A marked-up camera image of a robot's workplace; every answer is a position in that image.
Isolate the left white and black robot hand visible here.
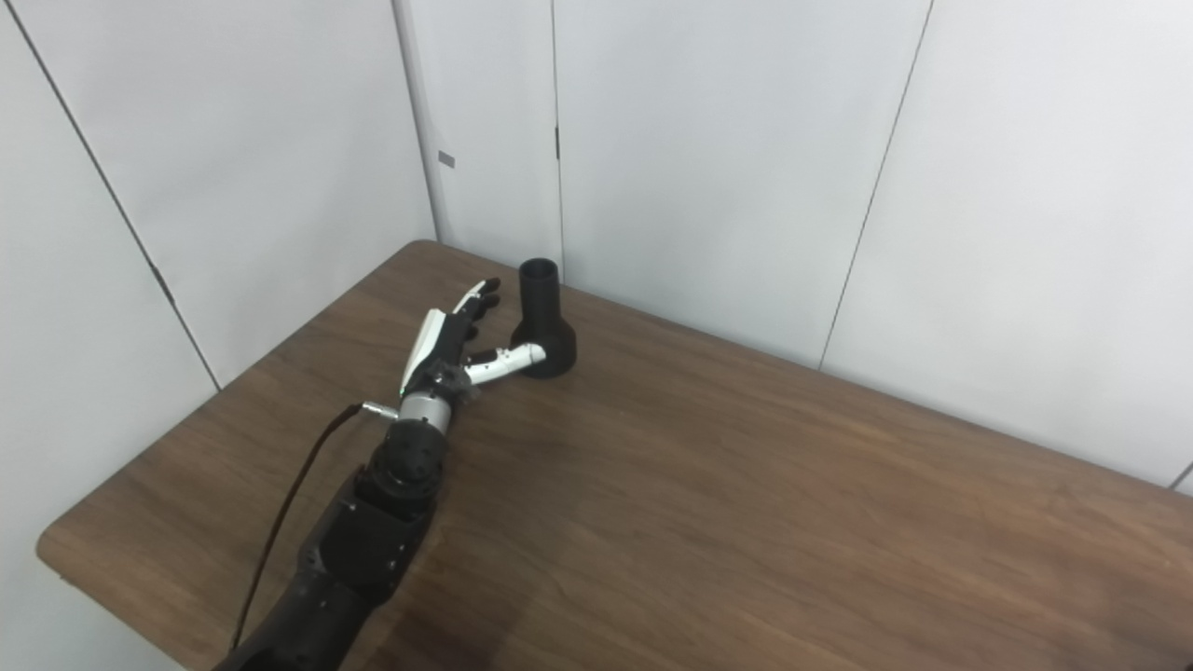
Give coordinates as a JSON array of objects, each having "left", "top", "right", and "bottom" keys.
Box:
[{"left": 399, "top": 278, "right": 548, "bottom": 411}]

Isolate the black flared nozzle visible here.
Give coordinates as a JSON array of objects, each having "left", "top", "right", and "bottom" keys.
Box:
[{"left": 510, "top": 258, "right": 577, "bottom": 379}]

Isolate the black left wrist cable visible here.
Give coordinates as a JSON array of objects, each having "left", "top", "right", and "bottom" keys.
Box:
[{"left": 230, "top": 402, "right": 402, "bottom": 653}]

